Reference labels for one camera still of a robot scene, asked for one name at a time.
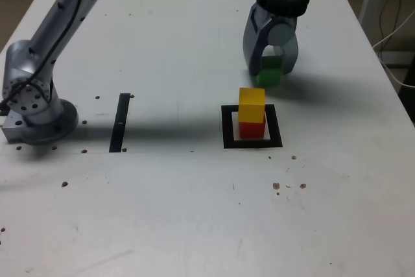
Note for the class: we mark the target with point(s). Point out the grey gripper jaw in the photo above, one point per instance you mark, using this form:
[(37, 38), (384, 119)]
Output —
[(282, 33), (251, 43)]

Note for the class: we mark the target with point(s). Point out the green cube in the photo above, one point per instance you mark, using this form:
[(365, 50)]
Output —
[(269, 77)]

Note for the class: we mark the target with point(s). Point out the yellow cube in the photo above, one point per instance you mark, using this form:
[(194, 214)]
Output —
[(251, 105)]

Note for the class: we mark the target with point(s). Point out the red cube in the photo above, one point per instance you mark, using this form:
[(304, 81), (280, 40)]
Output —
[(253, 130)]

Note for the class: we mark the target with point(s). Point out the black tape square outline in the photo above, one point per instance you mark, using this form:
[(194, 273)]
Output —
[(227, 134)]

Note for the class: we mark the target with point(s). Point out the black tape strip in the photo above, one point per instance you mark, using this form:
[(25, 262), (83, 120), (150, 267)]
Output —
[(118, 127)]

